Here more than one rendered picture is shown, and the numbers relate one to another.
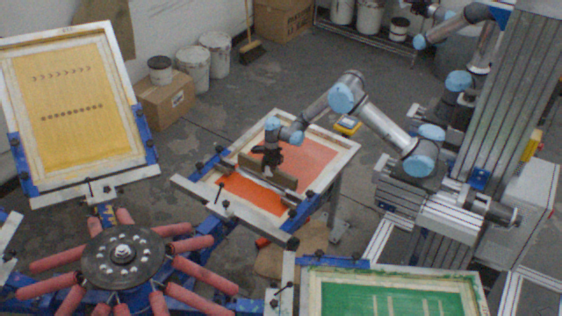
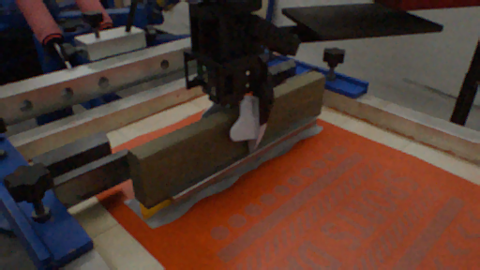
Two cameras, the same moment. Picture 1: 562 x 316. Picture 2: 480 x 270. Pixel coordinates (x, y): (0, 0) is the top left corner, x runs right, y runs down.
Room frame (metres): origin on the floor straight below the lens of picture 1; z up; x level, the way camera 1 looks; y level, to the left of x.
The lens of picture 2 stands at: (2.04, -0.38, 1.29)
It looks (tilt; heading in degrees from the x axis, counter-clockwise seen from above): 32 degrees down; 105
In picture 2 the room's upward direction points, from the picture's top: straight up
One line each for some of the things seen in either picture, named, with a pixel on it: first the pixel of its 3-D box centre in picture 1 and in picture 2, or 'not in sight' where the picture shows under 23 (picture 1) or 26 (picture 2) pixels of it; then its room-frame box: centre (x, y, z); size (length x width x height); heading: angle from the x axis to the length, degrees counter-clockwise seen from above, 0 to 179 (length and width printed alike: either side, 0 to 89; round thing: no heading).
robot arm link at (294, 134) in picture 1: (292, 133); not in sight; (1.89, -0.04, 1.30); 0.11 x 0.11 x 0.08; 66
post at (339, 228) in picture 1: (337, 180); not in sight; (2.45, -0.38, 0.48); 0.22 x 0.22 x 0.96; 59
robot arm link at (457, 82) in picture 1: (457, 86); not in sight; (2.21, -0.86, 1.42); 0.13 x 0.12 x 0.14; 129
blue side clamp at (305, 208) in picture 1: (299, 213); (24, 200); (1.68, -0.11, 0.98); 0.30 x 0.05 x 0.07; 149
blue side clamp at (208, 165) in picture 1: (210, 168); (297, 80); (1.96, 0.37, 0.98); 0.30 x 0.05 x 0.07; 149
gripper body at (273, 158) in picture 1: (272, 154); (228, 48); (1.91, 0.05, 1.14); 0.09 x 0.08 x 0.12; 59
